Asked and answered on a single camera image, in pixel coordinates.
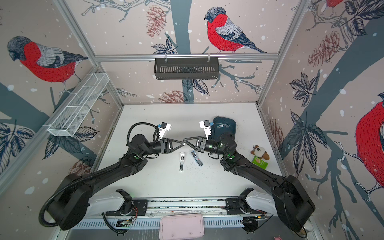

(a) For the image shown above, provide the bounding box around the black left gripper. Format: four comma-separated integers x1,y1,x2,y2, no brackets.
140,139,184,158

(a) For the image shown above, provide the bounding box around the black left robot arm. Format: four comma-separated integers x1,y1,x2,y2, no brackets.
38,122,175,230

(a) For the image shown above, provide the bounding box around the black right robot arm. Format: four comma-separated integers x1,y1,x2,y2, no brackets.
184,133,316,233

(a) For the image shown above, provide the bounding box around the teal plastic tray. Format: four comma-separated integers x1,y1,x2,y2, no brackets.
211,116,237,140

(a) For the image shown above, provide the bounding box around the brown plush dog toy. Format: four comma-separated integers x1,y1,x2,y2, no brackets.
251,145,270,161

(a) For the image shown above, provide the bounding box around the green snack packet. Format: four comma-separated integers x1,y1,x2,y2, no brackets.
252,156,269,170

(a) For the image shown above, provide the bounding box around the pink plastic box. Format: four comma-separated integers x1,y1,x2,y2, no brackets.
159,214,205,240

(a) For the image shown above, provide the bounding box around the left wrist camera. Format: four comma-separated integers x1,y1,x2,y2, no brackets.
158,122,172,139

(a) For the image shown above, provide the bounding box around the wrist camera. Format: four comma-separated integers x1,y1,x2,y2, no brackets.
158,122,172,139
199,120,213,139

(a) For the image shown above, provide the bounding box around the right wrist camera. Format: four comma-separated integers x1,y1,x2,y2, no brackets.
199,120,213,139

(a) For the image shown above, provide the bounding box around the black wire hanging basket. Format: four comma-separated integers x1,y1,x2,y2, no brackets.
153,57,220,81

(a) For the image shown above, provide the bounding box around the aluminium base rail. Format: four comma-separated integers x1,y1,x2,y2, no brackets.
74,194,278,230

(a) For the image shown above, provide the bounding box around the white mesh wall shelf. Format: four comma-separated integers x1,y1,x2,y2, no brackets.
48,73,110,137

